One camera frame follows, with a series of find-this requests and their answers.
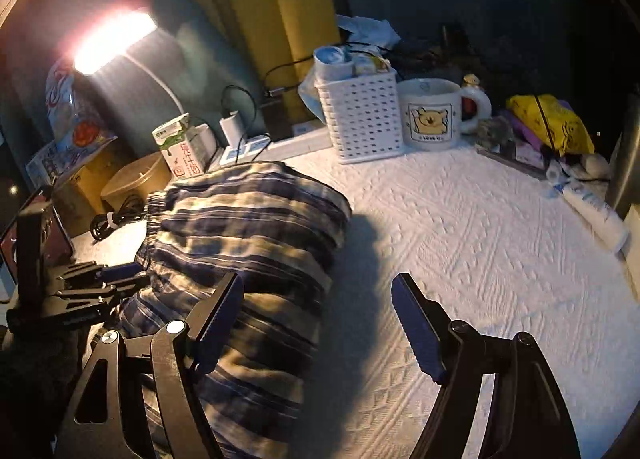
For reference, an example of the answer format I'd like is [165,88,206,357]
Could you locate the grey plush toy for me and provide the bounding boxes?
[475,115,516,150]

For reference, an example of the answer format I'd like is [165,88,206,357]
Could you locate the white desk lamp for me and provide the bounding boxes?
[72,9,183,115]

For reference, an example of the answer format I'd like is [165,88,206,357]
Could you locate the white bear mug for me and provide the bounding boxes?
[397,78,493,151]

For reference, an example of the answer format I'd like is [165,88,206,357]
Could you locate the snack bag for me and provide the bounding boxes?
[45,56,118,152]

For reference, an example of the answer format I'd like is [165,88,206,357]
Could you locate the crumpled white paper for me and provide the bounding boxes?
[336,14,401,47]

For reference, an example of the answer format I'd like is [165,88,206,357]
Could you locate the black power adapter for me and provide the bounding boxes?
[260,89,296,140]

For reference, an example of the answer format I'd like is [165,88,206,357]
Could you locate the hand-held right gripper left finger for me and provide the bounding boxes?
[52,271,246,459]

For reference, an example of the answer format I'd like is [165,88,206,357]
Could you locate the yellow bear print bag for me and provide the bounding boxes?
[506,94,596,156]

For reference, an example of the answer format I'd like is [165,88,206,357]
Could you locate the clear plastic bag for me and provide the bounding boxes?
[298,74,327,124]

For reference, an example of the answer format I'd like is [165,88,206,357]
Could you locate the green white milk carton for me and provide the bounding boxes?
[151,112,208,181]

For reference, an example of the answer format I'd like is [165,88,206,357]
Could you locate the white power strip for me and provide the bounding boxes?
[218,130,333,166]

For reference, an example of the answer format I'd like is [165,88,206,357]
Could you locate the small white box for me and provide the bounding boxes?
[192,123,217,167]

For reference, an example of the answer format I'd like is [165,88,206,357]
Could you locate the blue white rolled packet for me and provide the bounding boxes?
[314,45,355,80]

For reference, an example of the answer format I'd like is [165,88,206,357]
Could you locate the cardboard box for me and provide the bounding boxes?
[52,142,136,237]

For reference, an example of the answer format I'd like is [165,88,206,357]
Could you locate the plaid pants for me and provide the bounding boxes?
[117,160,352,459]

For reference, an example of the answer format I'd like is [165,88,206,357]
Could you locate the stainless steel thermos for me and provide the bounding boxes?
[605,94,640,222]

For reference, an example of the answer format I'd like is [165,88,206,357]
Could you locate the black cable bundle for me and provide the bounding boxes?
[90,194,148,241]

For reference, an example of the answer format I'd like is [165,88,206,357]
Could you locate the white plastic basket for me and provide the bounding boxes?
[314,66,405,165]

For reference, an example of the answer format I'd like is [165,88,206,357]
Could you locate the tablet with red screen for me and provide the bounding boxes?
[0,186,75,290]

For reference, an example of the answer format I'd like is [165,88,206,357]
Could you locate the round tan box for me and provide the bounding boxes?
[100,153,173,212]

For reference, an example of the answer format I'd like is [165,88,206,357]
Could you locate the white lotion tube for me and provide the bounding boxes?
[562,179,631,252]

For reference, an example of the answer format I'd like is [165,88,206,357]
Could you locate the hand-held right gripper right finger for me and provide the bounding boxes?
[391,272,583,459]

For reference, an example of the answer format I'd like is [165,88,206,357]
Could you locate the person's left forearm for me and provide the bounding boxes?
[0,324,96,459]

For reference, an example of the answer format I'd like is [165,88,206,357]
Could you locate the flat dark book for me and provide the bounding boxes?
[477,143,551,181]

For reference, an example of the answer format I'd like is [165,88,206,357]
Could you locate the blue printed white box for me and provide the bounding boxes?
[25,139,76,185]

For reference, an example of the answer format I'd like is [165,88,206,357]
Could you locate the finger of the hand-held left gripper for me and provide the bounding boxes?
[46,272,152,328]
[50,261,144,291]

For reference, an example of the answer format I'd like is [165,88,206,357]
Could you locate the white charger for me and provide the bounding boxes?
[221,110,244,146]

